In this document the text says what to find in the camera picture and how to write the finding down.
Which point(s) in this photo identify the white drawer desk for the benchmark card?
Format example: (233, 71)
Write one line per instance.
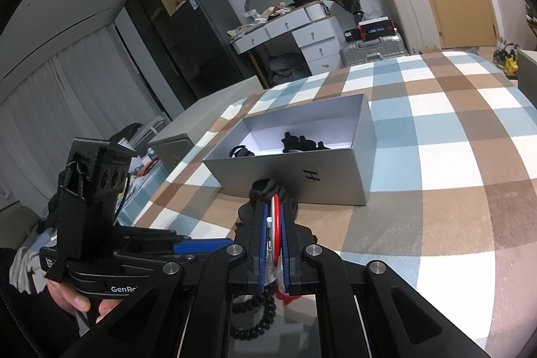
(310, 37)

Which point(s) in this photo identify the person's left hand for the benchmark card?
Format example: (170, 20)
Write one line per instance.
(75, 301)

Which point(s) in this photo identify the grey clothes pile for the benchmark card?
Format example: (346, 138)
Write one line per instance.
(287, 66)

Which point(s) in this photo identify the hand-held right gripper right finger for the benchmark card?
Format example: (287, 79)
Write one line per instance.
(285, 249)

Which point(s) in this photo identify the grey curtain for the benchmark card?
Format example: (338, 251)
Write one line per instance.
(63, 110)

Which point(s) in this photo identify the pile of papers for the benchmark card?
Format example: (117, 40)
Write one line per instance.
(260, 20)

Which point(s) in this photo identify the black jewelry cluster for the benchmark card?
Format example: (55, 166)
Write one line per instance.
(300, 142)

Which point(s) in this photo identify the clutter pile with white bag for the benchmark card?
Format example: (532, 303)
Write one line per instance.
(144, 156)

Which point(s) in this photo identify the black box with red stripe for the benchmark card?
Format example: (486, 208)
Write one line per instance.
(376, 30)

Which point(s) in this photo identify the checked blanket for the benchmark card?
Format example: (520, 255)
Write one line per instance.
(440, 173)

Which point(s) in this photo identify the black refrigerator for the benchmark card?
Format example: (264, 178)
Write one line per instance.
(188, 47)

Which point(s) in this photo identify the grey cardboard box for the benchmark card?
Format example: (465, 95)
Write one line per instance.
(293, 177)

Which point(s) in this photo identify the grey bedside cabinet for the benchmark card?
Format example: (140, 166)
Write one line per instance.
(201, 119)

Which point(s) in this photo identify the grey box lid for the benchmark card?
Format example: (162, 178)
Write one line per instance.
(527, 73)

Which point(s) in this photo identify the pair of sneakers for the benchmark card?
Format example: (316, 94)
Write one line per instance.
(505, 54)

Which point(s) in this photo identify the white suitcase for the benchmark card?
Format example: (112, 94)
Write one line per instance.
(409, 10)

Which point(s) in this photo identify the silver suitcase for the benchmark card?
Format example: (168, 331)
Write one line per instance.
(373, 47)

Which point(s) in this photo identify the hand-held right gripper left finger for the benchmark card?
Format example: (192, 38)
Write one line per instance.
(263, 244)

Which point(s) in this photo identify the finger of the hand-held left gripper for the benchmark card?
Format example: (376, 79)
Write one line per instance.
(201, 245)
(151, 235)

